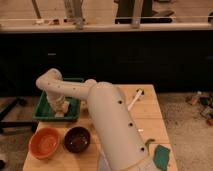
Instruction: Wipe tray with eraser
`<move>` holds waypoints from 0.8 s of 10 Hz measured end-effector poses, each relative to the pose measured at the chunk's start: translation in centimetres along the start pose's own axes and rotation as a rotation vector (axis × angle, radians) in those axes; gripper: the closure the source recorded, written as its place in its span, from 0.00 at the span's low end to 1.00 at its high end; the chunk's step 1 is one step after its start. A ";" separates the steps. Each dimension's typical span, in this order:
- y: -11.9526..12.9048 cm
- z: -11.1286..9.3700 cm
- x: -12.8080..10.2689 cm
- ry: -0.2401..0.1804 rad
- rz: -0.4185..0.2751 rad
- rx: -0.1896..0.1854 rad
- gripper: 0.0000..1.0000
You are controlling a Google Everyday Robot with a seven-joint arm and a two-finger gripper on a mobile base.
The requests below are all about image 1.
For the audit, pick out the green plastic tray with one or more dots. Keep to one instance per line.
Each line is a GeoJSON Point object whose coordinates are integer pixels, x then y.
{"type": "Point", "coordinates": [44, 111]}

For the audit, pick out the small bottle on floor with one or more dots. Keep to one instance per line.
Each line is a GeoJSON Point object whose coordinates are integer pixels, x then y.
{"type": "Point", "coordinates": [196, 97]}

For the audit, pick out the dark brown bowl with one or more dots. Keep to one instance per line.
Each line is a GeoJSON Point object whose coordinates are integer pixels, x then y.
{"type": "Point", "coordinates": [77, 139]}

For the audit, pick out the white marker pen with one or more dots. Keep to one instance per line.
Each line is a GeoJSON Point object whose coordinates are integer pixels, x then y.
{"type": "Point", "coordinates": [139, 93]}

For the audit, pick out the green sponge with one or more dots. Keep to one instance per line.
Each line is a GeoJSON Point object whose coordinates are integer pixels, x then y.
{"type": "Point", "coordinates": [161, 157]}

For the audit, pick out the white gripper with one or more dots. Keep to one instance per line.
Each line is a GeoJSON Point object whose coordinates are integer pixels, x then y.
{"type": "Point", "coordinates": [58, 103]}

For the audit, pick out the orange bowl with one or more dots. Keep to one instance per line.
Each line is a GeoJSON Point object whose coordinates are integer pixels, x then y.
{"type": "Point", "coordinates": [44, 143]}

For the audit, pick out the dark cabinet counter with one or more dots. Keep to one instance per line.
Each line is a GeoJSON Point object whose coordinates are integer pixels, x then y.
{"type": "Point", "coordinates": [171, 60]}

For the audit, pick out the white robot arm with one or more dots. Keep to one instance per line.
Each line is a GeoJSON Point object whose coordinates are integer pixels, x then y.
{"type": "Point", "coordinates": [121, 142]}

